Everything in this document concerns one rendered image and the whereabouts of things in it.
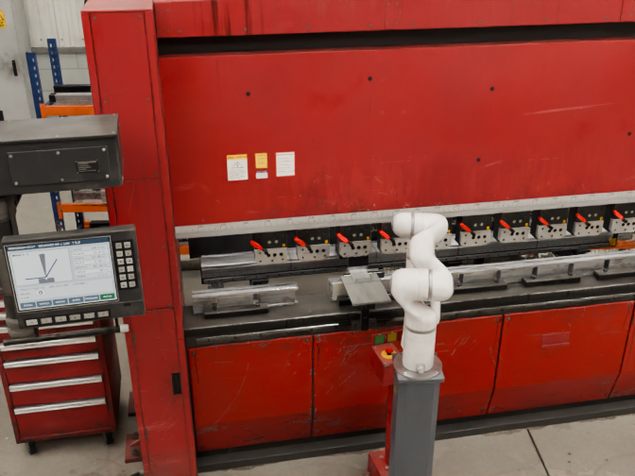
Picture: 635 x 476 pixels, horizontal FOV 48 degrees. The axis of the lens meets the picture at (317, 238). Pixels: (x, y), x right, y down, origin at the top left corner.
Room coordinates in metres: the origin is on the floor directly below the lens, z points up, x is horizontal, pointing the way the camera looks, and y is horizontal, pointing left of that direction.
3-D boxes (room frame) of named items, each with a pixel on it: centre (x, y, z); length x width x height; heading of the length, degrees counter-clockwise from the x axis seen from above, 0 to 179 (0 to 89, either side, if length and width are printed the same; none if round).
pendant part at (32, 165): (2.39, 0.95, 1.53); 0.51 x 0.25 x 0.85; 103
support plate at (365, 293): (2.94, -0.22, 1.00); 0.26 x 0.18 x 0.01; 11
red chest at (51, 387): (3.15, 1.34, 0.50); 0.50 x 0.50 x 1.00; 11
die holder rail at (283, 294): (2.98, 0.34, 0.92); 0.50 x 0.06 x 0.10; 101
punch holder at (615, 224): (3.35, -1.55, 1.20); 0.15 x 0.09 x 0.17; 101
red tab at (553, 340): (3.12, -1.23, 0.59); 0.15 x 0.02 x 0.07; 101
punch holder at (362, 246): (3.08, -0.17, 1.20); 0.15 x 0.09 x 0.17; 101
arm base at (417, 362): (2.33, -0.39, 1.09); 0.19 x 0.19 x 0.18
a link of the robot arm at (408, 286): (2.33, -0.36, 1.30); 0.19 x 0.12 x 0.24; 85
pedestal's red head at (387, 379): (2.74, -0.37, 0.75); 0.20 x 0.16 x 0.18; 107
